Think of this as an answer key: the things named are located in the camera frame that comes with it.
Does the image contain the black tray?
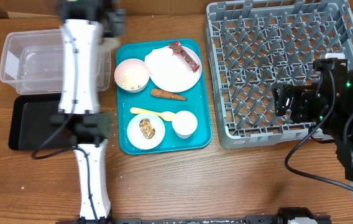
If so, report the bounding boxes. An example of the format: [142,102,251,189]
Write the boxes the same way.
[8,93,63,151]

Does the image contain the teal serving tray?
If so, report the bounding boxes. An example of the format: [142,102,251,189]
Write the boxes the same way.
[114,39,213,155]

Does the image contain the clear plastic waste bin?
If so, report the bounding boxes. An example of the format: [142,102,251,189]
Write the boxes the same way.
[0,28,112,95]

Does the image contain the orange carrot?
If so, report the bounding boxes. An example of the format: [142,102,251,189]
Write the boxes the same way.
[151,88,188,101]

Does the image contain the white cup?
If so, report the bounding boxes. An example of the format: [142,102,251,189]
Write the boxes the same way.
[172,111,198,139]

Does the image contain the large white plate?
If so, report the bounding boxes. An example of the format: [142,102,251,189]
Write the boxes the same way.
[149,46,202,93]

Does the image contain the grey dishwasher rack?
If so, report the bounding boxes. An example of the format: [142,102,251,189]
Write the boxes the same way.
[205,0,353,149]

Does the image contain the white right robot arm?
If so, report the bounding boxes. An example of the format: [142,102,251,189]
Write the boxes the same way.
[272,67,353,193]

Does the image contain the rice grains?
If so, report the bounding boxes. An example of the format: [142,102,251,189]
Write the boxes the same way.
[120,73,145,90]

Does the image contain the small white bowl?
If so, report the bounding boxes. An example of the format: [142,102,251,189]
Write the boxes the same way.
[127,113,165,150]

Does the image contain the pink bowl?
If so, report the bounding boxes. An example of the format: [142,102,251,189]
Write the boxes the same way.
[114,58,150,93]

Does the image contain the red snack wrapper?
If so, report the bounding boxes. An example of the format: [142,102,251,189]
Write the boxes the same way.
[168,40,200,72]

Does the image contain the yellow plastic spoon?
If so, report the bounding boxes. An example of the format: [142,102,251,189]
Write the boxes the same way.
[130,107,176,122]

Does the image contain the white tissue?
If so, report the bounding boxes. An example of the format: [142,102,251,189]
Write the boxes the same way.
[144,47,172,71]

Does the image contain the brown food scraps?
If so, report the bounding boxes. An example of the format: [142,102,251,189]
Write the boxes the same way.
[139,118,155,139]

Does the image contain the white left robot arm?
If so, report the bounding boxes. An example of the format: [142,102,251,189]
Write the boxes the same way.
[52,0,125,223]

